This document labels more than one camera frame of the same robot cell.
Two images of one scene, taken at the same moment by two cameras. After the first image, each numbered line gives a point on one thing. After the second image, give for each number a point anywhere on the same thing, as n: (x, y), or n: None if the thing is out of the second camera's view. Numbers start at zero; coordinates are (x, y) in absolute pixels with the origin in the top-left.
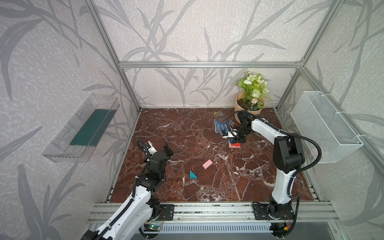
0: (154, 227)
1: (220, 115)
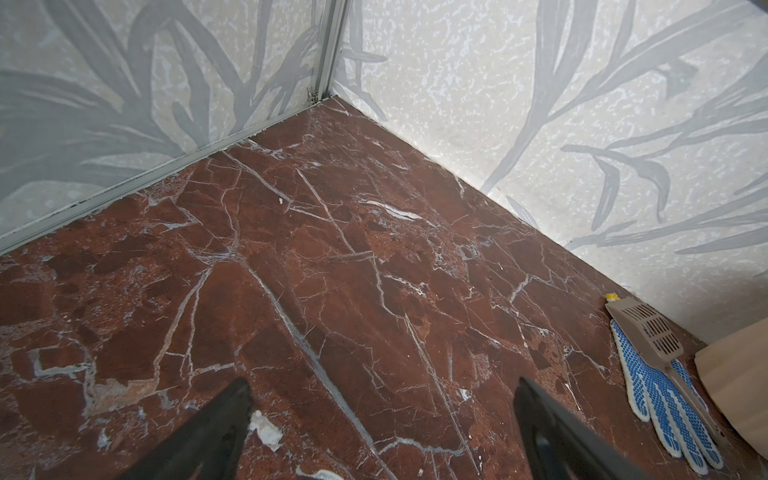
0: None
1: (658, 338)
